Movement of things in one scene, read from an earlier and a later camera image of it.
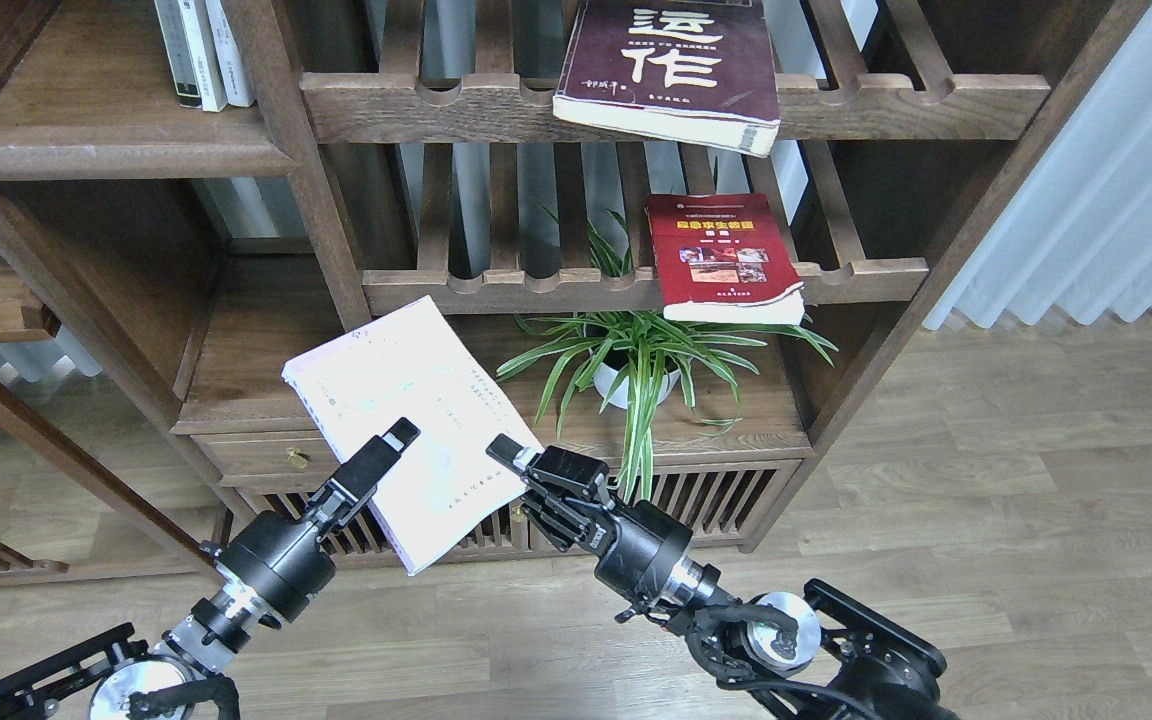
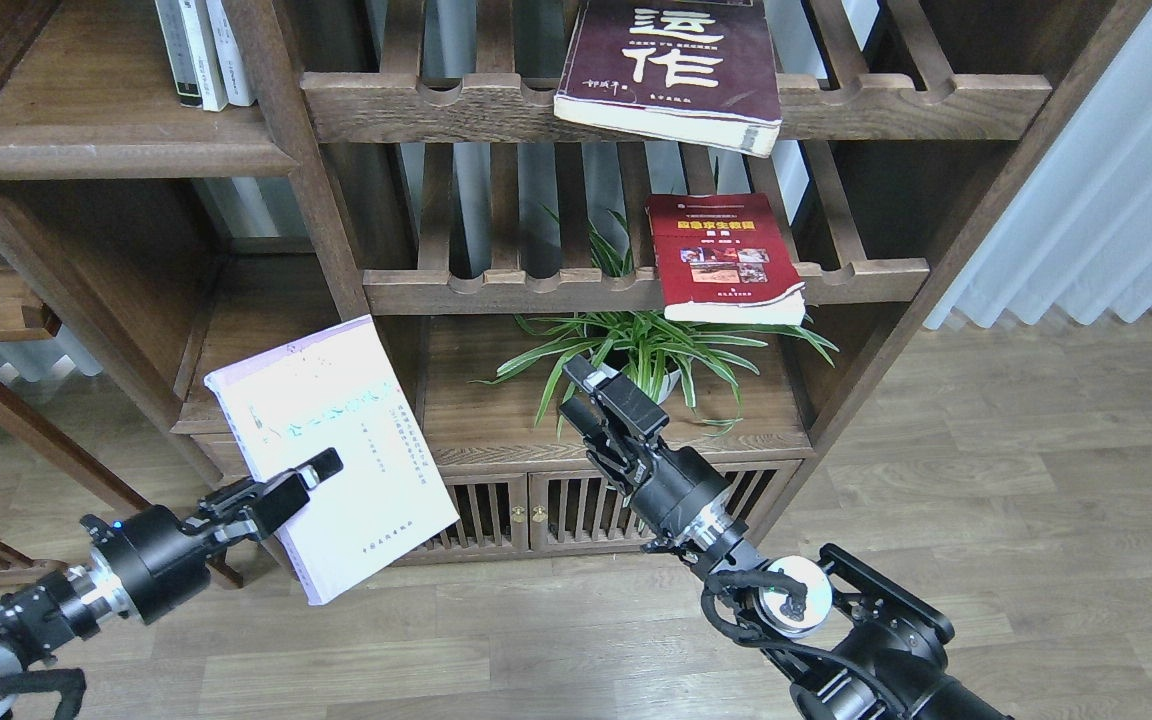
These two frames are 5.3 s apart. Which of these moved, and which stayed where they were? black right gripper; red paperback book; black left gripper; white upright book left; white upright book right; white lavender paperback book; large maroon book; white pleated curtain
Moved: black right gripper; black left gripper; white lavender paperback book
Stayed: white upright book left; white pleated curtain; red paperback book; white upright book right; large maroon book
